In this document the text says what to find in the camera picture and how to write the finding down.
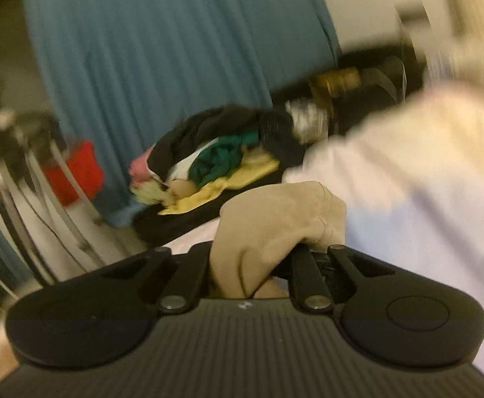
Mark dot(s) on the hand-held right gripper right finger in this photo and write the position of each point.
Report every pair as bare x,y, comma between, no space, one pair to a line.
304,273

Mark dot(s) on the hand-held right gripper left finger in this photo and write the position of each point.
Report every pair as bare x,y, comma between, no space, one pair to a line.
192,269

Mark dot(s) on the tan printed t-shirt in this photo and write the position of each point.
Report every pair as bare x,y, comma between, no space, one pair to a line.
267,224

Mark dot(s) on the pile of mixed clothes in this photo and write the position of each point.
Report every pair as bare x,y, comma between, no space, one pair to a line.
209,128

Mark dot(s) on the beige garment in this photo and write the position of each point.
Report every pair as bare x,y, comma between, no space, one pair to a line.
182,188

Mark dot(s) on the pale yellow garment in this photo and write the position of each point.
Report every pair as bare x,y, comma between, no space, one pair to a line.
150,192

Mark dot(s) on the bright yellow garment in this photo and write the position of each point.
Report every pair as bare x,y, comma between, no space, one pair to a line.
233,178

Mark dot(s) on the green garment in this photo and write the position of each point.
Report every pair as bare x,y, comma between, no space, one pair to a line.
217,161

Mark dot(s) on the pink garment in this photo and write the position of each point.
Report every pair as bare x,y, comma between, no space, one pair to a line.
140,170

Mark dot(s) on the small black garment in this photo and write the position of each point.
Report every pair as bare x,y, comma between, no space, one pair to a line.
279,141

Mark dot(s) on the red cloth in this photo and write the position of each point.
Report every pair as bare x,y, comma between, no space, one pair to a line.
76,174

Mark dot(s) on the black white patterned garment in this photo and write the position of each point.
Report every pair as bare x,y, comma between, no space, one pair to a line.
308,120

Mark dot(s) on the black sofa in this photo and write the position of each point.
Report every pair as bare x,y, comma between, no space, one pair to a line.
370,103

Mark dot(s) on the garment steamer stand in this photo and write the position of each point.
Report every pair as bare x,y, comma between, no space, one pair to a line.
18,141

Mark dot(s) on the wide blue curtain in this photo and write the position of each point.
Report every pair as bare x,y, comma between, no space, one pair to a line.
163,49

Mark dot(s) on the dark window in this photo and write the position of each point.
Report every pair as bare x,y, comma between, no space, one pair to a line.
9,49

